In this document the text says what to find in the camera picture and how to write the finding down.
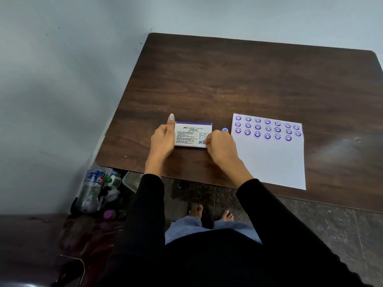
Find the person's left hand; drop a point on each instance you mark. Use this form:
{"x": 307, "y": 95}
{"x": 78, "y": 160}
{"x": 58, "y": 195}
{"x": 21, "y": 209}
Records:
{"x": 160, "y": 144}

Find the person's right hand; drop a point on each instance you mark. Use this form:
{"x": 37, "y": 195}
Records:
{"x": 223, "y": 149}

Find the person's right fingers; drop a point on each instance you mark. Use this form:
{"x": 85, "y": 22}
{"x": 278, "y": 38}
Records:
{"x": 211, "y": 139}

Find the white stamp pad box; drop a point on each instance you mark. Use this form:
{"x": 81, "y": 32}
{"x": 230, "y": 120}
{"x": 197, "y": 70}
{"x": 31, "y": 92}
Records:
{"x": 193, "y": 135}

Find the person's left forearm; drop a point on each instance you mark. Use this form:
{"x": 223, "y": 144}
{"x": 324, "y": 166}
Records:
{"x": 149, "y": 200}

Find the person's right forearm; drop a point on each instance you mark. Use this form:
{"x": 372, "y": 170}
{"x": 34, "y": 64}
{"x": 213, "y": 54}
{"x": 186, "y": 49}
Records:
{"x": 269, "y": 203}

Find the white paper with purple smileys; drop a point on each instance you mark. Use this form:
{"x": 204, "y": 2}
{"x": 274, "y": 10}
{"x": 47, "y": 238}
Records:
{"x": 269, "y": 159}

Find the person's left foot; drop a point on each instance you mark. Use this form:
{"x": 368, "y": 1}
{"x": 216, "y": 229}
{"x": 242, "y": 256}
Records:
{"x": 196, "y": 211}

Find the person's foot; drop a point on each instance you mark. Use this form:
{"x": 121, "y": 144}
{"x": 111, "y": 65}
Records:
{"x": 227, "y": 216}
{"x": 196, "y": 211}

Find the person's right foot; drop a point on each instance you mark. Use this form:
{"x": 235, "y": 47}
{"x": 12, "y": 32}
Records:
{"x": 227, "y": 216}

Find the clear plastic container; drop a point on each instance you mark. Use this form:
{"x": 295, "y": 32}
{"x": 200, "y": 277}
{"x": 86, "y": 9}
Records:
{"x": 131, "y": 180}

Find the blue jeans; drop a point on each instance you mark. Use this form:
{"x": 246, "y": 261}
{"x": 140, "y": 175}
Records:
{"x": 185, "y": 228}

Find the white bottle with green cap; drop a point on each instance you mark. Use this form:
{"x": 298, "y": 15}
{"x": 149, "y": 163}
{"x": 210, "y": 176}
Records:
{"x": 113, "y": 181}

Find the black top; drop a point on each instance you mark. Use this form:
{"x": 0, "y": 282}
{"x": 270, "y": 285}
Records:
{"x": 215, "y": 263}

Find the black bag of bottles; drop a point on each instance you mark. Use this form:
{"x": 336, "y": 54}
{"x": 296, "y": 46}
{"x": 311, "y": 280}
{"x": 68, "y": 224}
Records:
{"x": 104, "y": 203}

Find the pink bottle cap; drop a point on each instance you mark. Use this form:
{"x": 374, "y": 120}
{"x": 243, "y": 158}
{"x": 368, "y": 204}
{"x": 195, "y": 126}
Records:
{"x": 109, "y": 214}

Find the clear plastic water bottle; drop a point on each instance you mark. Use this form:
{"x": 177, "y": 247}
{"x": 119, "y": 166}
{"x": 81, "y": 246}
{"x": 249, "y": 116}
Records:
{"x": 89, "y": 189}

